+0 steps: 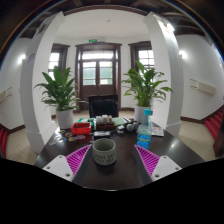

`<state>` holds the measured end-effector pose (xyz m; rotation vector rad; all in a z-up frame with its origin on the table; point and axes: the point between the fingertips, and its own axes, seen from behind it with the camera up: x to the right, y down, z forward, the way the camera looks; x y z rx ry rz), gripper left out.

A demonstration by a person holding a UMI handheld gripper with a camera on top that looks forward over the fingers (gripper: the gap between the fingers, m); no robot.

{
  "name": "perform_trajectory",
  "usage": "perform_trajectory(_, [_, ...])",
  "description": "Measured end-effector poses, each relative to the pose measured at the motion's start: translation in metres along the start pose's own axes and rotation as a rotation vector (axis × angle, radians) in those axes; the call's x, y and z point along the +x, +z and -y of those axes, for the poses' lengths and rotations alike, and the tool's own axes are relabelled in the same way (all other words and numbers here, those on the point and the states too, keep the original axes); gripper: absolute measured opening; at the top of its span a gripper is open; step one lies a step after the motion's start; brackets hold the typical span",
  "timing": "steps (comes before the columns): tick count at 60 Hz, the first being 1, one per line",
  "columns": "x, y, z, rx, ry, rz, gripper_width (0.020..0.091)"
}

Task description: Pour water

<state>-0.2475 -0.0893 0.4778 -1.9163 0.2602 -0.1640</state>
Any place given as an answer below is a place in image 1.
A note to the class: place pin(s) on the clear bottle with blue cap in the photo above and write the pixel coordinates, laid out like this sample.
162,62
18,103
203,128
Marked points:
144,138

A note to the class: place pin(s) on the printed magazine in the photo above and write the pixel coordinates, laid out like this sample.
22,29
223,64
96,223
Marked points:
157,130

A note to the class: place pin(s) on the leafy plant in white pot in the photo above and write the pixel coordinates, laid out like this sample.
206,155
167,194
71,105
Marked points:
60,91
145,86

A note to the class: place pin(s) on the grey microphone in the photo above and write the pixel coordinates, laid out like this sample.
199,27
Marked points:
130,127
136,125

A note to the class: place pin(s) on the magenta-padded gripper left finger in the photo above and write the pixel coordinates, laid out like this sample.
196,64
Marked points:
59,166

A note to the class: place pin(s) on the grey-green patterned mug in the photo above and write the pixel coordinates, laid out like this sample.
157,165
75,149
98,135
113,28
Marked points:
104,153

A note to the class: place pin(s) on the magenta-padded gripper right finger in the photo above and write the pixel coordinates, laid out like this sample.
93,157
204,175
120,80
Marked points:
165,166

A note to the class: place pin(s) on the dark-framed window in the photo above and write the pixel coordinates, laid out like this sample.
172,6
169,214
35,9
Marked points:
54,61
146,56

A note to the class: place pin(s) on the white wall unit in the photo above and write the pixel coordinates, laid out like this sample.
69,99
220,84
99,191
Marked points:
5,95
203,87

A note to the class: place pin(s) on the brown tray with white cups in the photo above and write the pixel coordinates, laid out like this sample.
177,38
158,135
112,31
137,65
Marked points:
105,123

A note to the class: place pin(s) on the green box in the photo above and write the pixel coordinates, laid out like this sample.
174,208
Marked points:
85,119

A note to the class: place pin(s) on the green exit sign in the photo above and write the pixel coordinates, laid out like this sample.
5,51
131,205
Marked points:
92,40

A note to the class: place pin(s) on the red plastic basket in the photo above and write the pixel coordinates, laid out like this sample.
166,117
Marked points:
81,128

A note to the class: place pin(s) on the dark wooden double door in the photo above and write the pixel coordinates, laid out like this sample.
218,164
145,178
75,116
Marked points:
97,71

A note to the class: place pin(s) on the green cloth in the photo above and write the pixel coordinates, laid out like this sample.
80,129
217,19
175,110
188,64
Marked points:
119,121

